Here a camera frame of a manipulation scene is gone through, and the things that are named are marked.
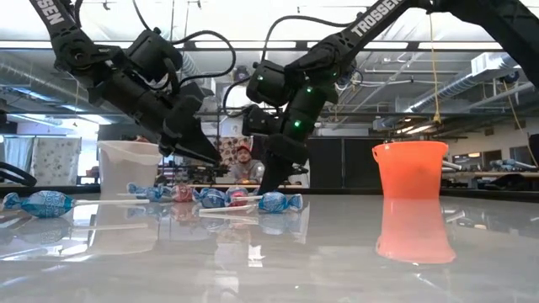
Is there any white air unit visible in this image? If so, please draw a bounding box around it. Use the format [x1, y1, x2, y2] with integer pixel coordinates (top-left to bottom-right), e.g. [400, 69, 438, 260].
[470, 52, 526, 77]

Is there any white hanging cloth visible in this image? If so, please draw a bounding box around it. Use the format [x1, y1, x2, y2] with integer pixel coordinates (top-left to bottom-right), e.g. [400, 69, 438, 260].
[0, 136, 33, 173]

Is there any black partition wall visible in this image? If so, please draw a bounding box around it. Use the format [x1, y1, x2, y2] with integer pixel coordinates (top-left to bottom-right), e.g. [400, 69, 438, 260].
[305, 137, 384, 189]

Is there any pile of wrapped lollipops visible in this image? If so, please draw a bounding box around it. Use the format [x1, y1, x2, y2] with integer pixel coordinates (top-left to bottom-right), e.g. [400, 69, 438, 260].
[197, 187, 264, 215]

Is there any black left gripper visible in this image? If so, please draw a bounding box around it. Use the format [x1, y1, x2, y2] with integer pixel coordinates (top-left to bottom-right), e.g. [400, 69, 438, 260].
[125, 83, 223, 166]

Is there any white cylindrical tank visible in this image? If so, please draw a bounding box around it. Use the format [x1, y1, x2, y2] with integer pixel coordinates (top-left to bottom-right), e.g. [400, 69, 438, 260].
[222, 86, 252, 109]

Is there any yellow hanging rope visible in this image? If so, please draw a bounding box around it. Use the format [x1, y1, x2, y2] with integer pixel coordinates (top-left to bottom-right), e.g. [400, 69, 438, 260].
[427, 12, 443, 126]

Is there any floral patterned cloth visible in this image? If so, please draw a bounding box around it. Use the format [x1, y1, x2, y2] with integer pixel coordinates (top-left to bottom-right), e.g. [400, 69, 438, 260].
[218, 136, 253, 169]
[31, 136, 83, 187]

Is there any pink wrapped lollipop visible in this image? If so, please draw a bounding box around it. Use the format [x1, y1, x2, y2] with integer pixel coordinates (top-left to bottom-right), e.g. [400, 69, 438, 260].
[170, 183, 195, 204]

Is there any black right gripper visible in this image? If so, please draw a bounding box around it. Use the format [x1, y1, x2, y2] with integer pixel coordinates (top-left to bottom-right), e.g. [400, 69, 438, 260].
[257, 83, 338, 195]

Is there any person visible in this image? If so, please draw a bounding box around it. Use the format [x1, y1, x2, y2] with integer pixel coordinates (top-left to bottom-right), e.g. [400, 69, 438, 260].
[229, 144, 266, 185]

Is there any white skull print bucket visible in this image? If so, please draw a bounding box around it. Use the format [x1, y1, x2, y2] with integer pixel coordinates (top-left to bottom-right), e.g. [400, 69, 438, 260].
[96, 140, 164, 199]

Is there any orange halloween bucket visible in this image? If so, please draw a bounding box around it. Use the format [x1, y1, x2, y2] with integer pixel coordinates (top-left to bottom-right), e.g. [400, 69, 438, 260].
[372, 141, 450, 199]

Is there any grey draped cloth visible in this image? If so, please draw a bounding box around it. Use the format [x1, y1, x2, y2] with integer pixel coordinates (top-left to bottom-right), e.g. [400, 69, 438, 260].
[299, 158, 312, 189]

